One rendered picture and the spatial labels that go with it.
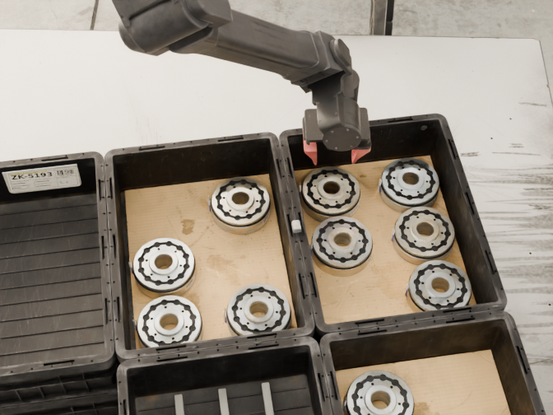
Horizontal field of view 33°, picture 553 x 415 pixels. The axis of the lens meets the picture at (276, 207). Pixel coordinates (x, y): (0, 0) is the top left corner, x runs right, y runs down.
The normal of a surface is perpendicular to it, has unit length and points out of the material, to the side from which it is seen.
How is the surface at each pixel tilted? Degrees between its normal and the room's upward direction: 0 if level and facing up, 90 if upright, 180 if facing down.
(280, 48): 59
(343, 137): 90
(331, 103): 33
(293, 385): 0
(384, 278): 0
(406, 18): 0
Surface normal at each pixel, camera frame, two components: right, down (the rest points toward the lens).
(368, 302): 0.01, -0.58
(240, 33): 0.86, -0.25
